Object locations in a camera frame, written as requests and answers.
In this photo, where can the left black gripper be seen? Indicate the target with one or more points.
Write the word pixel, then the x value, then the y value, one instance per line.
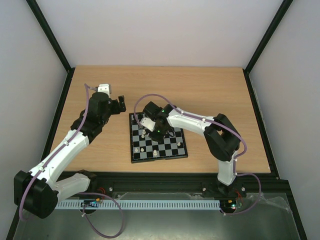
pixel 116 110

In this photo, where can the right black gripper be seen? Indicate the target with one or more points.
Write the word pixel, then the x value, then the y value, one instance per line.
pixel 157 136

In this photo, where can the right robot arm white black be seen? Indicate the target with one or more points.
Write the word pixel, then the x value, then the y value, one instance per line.
pixel 222 139

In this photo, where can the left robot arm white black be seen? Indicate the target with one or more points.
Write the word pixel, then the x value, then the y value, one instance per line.
pixel 39 190

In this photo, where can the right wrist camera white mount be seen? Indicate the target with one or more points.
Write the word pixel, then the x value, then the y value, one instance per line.
pixel 148 124

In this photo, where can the light blue slotted cable duct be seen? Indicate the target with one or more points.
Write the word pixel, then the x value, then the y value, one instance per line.
pixel 78 204

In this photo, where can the left frame post black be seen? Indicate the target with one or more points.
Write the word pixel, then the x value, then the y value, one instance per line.
pixel 41 19

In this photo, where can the frame post black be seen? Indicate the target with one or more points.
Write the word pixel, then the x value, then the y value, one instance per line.
pixel 41 19
pixel 276 20

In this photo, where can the black aluminium frame rail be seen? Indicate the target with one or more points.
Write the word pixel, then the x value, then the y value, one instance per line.
pixel 112 183

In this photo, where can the right frame post black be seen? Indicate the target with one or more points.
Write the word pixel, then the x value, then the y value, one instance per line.
pixel 276 20

